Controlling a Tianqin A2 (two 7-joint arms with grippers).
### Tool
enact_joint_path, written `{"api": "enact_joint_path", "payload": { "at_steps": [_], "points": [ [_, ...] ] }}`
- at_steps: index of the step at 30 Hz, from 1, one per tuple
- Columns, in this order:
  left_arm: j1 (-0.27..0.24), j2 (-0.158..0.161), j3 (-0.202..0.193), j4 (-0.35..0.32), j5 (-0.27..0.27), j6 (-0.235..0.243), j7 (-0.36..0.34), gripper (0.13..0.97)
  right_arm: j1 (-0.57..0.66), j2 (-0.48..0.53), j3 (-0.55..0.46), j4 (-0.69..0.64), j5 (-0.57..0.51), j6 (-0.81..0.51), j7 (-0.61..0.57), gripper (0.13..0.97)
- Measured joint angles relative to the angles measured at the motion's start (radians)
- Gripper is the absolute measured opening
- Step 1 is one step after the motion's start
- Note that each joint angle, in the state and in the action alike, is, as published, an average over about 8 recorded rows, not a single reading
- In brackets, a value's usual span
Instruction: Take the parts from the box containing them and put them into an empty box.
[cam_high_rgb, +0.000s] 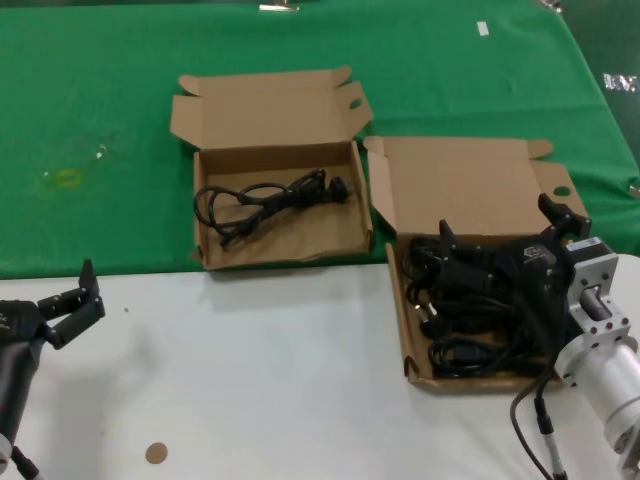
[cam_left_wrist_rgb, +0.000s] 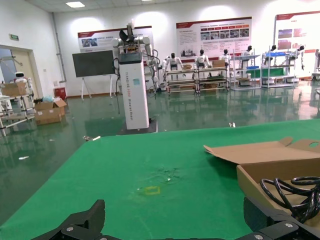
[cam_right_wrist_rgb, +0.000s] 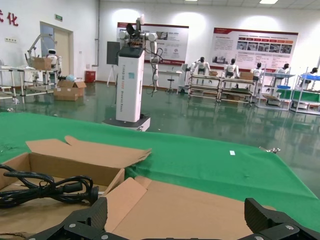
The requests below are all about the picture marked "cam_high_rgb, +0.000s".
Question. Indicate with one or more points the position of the small white scrap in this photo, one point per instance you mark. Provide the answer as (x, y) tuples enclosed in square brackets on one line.
[(101, 153)]

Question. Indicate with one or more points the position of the crumpled silver foil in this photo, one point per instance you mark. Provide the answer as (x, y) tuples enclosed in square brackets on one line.
[(620, 82)]

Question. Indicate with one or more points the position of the green table cloth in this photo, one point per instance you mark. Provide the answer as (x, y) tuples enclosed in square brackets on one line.
[(100, 75)]

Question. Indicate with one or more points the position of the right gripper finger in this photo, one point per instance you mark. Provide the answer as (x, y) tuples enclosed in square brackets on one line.
[(467, 267), (567, 220)]

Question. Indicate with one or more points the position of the round brown cardboard disc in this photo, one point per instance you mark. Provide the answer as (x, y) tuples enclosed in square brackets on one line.
[(156, 453)]

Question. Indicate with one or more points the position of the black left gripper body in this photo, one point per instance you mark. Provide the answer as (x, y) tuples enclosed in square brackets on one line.
[(20, 322)]

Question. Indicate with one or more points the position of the open brown cardboard box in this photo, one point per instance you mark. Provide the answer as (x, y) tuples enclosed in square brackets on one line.
[(280, 120), (460, 185)]

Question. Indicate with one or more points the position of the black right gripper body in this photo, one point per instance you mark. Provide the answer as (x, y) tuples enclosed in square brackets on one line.
[(537, 270)]

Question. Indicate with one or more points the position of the white tape strip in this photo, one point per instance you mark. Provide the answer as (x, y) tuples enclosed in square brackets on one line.
[(482, 28)]

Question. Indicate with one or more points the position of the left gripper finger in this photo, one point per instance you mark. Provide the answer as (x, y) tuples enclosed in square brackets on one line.
[(80, 322), (62, 301)]

